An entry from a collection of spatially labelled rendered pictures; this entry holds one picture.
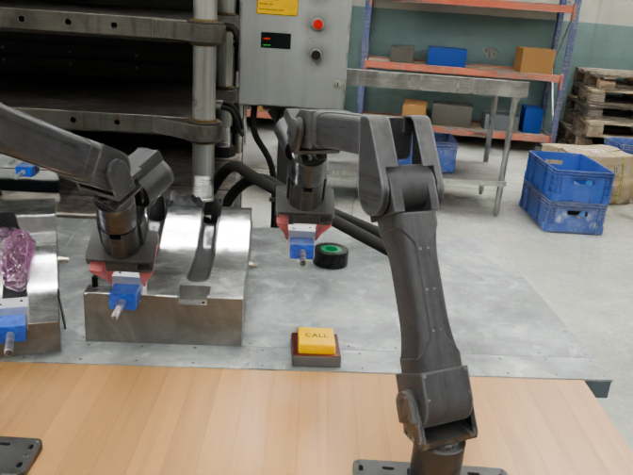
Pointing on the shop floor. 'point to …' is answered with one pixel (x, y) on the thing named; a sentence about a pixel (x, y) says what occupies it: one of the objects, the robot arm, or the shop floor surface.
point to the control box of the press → (291, 62)
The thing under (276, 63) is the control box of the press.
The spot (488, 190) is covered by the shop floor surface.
